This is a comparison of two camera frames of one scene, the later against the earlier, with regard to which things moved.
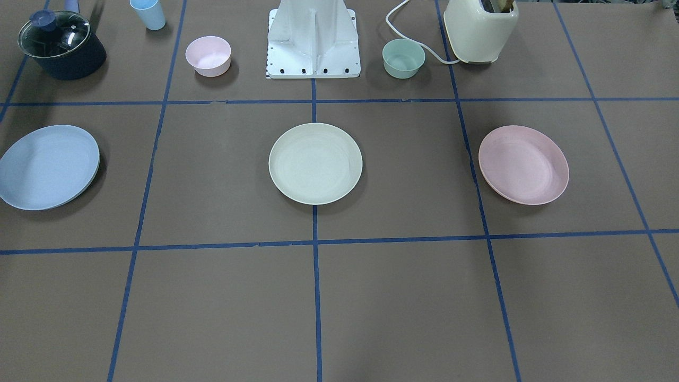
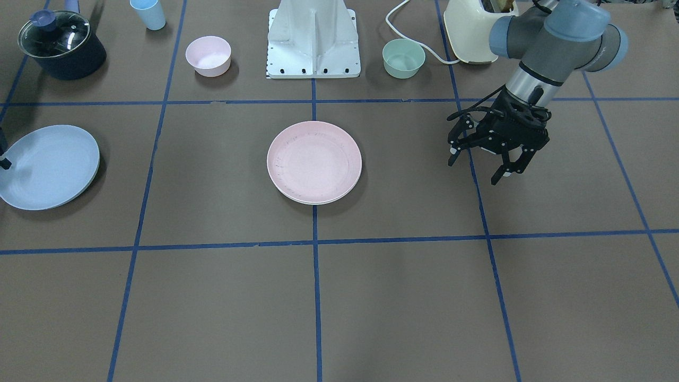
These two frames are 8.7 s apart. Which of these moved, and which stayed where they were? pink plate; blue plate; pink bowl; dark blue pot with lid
Moved: pink plate
Stayed: pink bowl; dark blue pot with lid; blue plate
